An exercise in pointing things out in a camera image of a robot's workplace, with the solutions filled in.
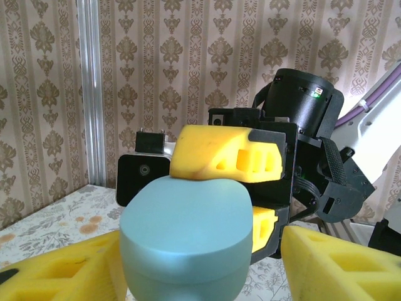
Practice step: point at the light blue bowl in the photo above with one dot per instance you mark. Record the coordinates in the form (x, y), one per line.
(188, 235)

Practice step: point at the aluminium frame post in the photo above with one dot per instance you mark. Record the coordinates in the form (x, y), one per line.
(92, 94)

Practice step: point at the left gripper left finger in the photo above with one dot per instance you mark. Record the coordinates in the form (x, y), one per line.
(62, 276)

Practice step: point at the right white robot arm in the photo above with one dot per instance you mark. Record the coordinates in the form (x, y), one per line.
(376, 131)

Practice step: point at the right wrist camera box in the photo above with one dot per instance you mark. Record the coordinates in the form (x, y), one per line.
(138, 175)

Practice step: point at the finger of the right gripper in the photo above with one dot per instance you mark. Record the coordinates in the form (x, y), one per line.
(200, 150)
(263, 229)

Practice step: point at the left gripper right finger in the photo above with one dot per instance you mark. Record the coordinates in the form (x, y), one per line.
(344, 272)

